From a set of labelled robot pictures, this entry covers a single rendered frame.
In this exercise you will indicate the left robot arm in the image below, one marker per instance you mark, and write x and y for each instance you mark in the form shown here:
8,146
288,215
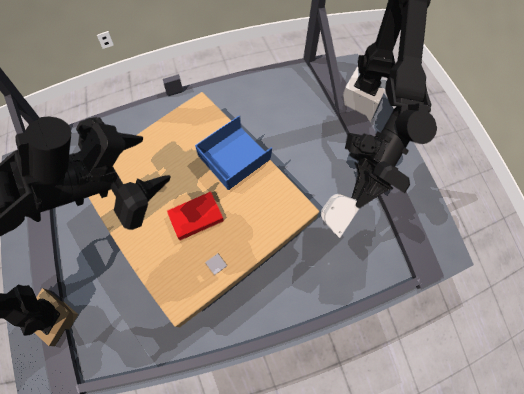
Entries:
407,82

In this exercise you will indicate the red block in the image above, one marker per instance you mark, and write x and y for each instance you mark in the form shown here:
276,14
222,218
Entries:
195,216

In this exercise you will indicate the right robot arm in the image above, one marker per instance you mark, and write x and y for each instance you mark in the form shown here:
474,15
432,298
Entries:
39,164

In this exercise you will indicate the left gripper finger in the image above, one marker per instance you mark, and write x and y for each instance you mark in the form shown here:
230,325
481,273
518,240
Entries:
371,189
361,179

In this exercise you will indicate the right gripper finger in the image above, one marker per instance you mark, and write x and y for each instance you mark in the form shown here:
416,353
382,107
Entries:
153,186
131,140

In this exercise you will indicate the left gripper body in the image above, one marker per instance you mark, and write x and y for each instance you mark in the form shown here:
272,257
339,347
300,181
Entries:
393,150

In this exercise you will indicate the blue open-top tray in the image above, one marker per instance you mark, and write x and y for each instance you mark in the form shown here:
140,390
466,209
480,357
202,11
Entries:
230,148

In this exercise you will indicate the black metal overhead frame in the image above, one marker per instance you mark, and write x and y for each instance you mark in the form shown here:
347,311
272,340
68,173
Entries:
318,21

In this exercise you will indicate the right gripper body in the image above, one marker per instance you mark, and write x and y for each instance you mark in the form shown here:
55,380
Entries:
130,203

